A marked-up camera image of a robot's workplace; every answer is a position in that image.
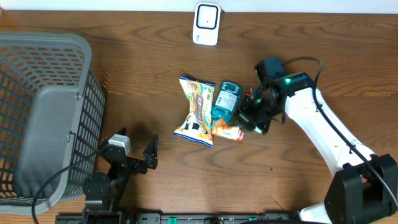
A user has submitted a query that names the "grey plastic shopping basket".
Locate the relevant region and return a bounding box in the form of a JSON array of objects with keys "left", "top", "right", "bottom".
[{"left": 1, "top": 32, "right": 105, "bottom": 215}]

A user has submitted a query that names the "white barcode scanner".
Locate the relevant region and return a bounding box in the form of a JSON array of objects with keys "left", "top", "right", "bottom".
[{"left": 192, "top": 2, "right": 221, "bottom": 46}]

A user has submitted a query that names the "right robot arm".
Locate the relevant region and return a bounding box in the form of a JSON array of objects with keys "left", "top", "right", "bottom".
[{"left": 236, "top": 57, "right": 397, "bottom": 224}]

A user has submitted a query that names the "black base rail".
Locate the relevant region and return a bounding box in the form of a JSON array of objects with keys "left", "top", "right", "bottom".
[{"left": 55, "top": 212, "right": 299, "bottom": 224}]

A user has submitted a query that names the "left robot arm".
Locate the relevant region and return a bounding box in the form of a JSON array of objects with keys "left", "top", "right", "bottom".
[{"left": 82, "top": 128, "right": 159, "bottom": 223}]

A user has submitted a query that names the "green orange snack packet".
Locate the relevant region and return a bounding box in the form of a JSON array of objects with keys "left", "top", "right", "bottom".
[{"left": 211, "top": 118, "right": 244, "bottom": 142}]

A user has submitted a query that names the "cream yellow snack bag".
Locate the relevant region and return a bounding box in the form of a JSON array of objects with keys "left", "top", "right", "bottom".
[{"left": 174, "top": 76, "right": 215, "bottom": 147}]

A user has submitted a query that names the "teal blister pack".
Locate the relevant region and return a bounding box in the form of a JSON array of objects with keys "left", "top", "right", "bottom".
[{"left": 211, "top": 81, "right": 243, "bottom": 123}]

